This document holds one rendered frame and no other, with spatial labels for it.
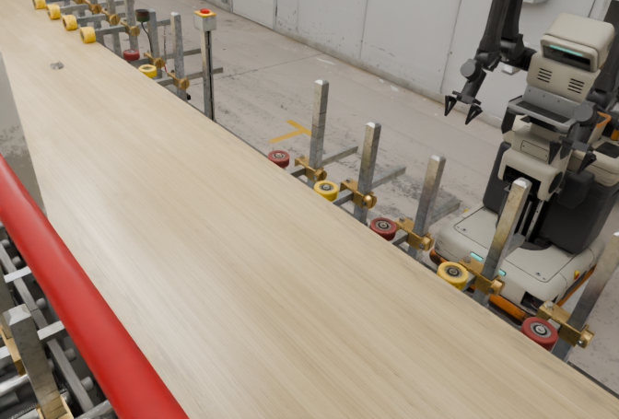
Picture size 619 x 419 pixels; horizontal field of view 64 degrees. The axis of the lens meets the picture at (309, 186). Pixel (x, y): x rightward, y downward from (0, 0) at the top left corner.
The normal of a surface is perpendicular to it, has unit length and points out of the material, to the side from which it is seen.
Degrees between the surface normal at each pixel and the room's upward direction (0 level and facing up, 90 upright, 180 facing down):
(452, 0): 90
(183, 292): 0
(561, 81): 98
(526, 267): 0
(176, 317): 0
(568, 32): 42
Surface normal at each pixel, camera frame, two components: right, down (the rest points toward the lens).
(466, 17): -0.75, 0.33
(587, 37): -0.45, -0.39
